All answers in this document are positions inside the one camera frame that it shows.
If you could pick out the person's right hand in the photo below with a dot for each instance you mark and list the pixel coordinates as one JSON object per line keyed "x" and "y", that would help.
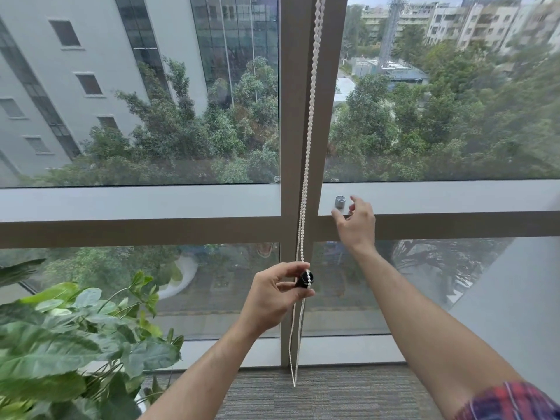
{"x": 358, "y": 231}

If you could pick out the person's left hand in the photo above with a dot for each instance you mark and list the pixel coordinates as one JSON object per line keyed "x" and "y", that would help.
{"x": 267, "y": 297}

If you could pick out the small silver cap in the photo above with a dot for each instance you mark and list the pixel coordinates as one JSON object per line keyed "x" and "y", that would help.
{"x": 340, "y": 202}

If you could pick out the black cylindrical chain weight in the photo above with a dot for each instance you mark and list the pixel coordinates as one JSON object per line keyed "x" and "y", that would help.
{"x": 302, "y": 280}

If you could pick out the person's left forearm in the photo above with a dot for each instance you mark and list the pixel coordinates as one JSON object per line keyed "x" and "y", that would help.
{"x": 205, "y": 376}

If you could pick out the person's right forearm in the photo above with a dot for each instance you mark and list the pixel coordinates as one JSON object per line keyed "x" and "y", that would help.
{"x": 428, "y": 336}

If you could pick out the group of green trees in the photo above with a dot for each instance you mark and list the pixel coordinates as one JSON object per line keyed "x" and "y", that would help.
{"x": 437, "y": 126}

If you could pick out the green leafy potted plant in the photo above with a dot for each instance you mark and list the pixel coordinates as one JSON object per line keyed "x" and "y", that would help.
{"x": 65, "y": 345}

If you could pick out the metal lattice tower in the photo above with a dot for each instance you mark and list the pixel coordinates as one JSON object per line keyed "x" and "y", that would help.
{"x": 396, "y": 26}

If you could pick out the red plaid sleeve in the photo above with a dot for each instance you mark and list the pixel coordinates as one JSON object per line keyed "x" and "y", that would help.
{"x": 516, "y": 402}

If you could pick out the row of apartment buildings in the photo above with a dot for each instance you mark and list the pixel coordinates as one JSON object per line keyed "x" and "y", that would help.
{"x": 481, "y": 21}

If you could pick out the white office building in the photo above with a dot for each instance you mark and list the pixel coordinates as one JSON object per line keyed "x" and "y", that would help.
{"x": 109, "y": 48}

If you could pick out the grey window frame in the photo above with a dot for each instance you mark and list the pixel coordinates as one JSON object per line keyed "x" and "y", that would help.
{"x": 131, "y": 231}

